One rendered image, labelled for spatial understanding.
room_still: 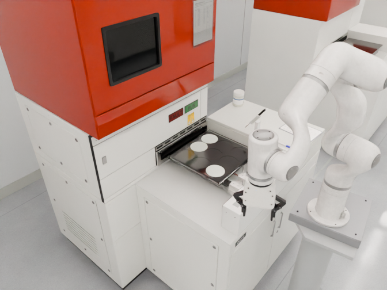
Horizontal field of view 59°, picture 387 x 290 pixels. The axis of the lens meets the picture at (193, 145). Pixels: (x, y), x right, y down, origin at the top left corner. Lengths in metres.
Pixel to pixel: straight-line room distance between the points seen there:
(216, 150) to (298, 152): 1.05
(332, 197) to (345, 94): 0.51
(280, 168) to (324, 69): 0.32
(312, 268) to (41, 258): 1.82
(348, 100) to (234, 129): 0.89
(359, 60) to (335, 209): 0.74
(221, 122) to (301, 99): 1.11
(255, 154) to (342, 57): 0.37
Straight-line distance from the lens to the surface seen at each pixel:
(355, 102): 1.33
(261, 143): 0.96
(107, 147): 1.63
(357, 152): 1.47
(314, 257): 1.87
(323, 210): 1.68
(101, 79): 1.42
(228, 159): 1.90
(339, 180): 1.57
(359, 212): 1.82
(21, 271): 2.75
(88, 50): 1.36
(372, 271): 2.77
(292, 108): 1.02
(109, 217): 1.88
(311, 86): 1.05
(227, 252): 1.63
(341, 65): 1.10
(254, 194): 1.10
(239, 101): 2.26
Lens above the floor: 2.05
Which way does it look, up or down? 35 degrees down
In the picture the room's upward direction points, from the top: straight up
